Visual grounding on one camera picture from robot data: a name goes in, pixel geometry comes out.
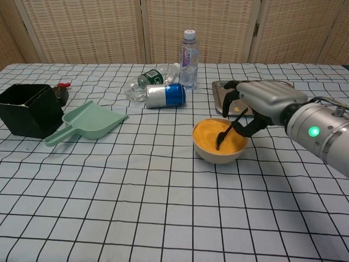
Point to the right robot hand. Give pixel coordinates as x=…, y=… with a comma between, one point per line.
x=267, y=95

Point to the black plastic spoon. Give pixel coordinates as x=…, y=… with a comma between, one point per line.
x=220, y=137

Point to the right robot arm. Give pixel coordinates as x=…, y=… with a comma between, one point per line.
x=321, y=136

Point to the metal tray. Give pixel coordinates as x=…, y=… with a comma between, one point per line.
x=218, y=101

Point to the white bowl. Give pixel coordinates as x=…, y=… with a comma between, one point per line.
x=218, y=159

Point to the brass screen hinge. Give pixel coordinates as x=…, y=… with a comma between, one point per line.
x=256, y=29

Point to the clear bottle purple label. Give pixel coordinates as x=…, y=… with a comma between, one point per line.
x=188, y=71

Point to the blue and silver can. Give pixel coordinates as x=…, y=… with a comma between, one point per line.
x=174, y=94

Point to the clear bottle green label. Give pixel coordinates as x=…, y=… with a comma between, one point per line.
x=152, y=77

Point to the blue checked tablecloth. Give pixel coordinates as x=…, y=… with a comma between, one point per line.
x=136, y=204

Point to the green plastic dustpan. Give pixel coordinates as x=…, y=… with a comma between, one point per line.
x=92, y=120

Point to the woven folding screen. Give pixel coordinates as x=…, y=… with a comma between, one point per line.
x=90, y=30

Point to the black bottle red cap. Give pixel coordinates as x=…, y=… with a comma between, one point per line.
x=62, y=94

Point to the black square box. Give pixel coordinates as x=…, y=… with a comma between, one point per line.
x=30, y=120

